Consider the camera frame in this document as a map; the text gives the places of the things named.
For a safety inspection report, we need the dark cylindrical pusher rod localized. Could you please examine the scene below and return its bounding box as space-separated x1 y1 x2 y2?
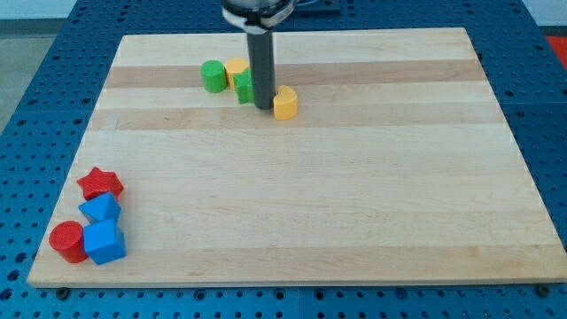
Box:
247 30 276 110

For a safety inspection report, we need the green cylinder block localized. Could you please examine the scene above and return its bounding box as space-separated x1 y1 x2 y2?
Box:
200 60 228 93

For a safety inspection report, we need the yellow cylinder block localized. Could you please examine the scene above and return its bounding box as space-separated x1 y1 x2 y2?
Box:
224 58 249 89

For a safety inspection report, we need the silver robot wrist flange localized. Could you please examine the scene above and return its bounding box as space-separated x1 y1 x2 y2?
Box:
221 0 294 34

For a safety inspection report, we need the red star block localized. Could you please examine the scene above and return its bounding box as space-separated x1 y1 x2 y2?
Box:
76 167 124 200

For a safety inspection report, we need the blue triangular block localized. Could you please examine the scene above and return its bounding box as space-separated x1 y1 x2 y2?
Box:
78 192 121 223

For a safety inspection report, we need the green star block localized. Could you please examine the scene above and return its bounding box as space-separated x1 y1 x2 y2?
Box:
234 68 254 104

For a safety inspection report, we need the blue cube block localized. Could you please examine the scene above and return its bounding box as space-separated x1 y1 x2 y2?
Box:
83 219 127 265

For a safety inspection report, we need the wooden board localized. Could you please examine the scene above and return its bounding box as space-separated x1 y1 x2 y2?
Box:
27 27 566 288

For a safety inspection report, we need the red cylinder block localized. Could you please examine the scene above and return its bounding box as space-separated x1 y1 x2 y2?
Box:
49 221 88 263

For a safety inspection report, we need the yellow heart block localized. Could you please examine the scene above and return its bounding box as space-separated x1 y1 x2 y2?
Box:
273 85 299 121

